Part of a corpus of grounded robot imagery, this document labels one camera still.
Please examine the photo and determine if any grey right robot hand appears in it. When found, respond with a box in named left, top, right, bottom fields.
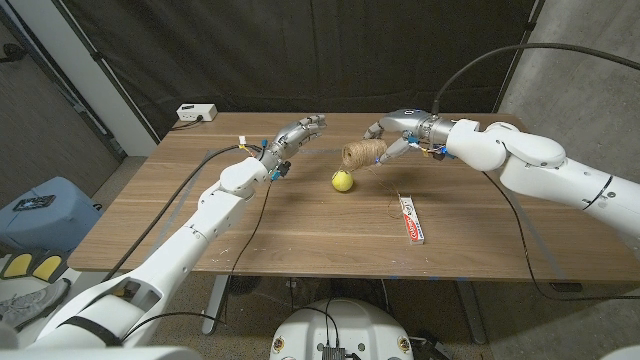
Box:
left=363, top=108, right=434, bottom=166

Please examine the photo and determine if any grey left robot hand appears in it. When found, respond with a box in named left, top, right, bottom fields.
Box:
left=259, top=114, right=327, bottom=171

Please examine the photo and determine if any brown twine spool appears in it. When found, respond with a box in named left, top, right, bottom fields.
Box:
left=339, top=138, right=403, bottom=220

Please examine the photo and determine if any yellow tennis ball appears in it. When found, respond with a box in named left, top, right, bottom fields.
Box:
left=331, top=169, right=355, bottom=193

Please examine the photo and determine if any black backdrop curtain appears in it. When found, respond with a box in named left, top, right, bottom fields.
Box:
left=52, top=0, right=546, bottom=141

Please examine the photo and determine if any white red toothpaste box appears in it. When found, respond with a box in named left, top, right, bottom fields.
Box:
left=398, top=195, right=426, bottom=246

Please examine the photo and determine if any white power strip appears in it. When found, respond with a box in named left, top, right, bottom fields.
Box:
left=176, top=103, right=219, bottom=123

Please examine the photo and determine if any black backdrop pole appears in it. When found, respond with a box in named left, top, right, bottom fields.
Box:
left=492, top=0, right=546, bottom=114
left=52, top=0, right=161, bottom=145

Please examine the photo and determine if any white table leg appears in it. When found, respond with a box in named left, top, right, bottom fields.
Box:
left=201, top=274, right=230, bottom=336

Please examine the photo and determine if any white robot torso base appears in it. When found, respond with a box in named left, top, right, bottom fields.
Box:
left=269, top=298, right=415, bottom=360

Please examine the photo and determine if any grey table leg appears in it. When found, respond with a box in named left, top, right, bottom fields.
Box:
left=454, top=279, right=487, bottom=345

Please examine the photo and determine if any blue plastic bin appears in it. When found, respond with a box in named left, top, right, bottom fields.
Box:
left=0, top=175, right=104, bottom=254

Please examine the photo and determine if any white floor platform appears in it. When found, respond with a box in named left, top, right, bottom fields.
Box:
left=0, top=267, right=129, bottom=351

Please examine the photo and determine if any black flat device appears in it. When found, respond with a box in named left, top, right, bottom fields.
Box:
left=13, top=194, right=56, bottom=212

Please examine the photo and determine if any yellow black foot pedal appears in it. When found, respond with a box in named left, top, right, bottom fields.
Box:
left=30, top=252, right=69, bottom=283
left=1, top=251, right=35, bottom=280

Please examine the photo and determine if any grey sneaker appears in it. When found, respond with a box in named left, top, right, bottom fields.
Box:
left=0, top=277, right=72, bottom=332

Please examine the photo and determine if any black power strip cable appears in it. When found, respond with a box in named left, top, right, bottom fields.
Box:
left=169, top=116, right=204, bottom=132

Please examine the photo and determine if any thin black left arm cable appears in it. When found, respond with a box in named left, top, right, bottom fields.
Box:
left=222, top=182, right=274, bottom=326

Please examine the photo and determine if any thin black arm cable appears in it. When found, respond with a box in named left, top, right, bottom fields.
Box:
left=482, top=169, right=640, bottom=301
left=222, top=182, right=274, bottom=326

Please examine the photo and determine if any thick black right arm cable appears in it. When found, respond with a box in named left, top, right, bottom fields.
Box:
left=432, top=42, right=640, bottom=116

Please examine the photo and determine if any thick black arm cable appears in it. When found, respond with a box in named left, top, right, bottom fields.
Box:
left=432, top=42, right=640, bottom=116
left=102, top=143, right=264, bottom=284

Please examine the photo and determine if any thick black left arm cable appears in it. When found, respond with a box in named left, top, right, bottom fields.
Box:
left=102, top=143, right=264, bottom=284

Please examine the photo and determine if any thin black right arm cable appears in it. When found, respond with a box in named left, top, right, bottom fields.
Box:
left=482, top=169, right=640, bottom=301

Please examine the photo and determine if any black torso cable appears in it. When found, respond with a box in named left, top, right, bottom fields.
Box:
left=292, top=298, right=342, bottom=351

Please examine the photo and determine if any black wall hook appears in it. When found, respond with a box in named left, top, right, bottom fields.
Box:
left=0, top=43, right=29, bottom=64

